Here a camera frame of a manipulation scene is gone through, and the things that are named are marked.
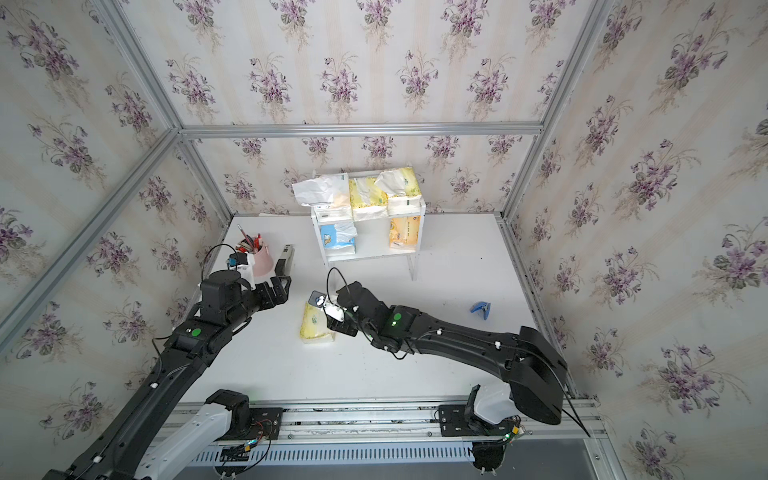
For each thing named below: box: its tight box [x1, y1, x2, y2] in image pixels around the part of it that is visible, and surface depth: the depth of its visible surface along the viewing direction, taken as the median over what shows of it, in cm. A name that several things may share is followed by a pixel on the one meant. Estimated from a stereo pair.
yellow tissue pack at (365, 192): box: [348, 177, 389, 209], surface depth 75 cm
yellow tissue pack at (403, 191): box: [374, 167, 426, 216], surface depth 76 cm
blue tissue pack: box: [321, 224, 356, 249], surface depth 87 cm
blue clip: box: [470, 301, 491, 320], surface depth 95 cm
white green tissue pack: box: [292, 172, 354, 225], surface depth 75 cm
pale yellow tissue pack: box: [299, 302, 336, 344], surface depth 88 cm
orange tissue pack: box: [390, 216, 420, 249], surface depth 92 cm
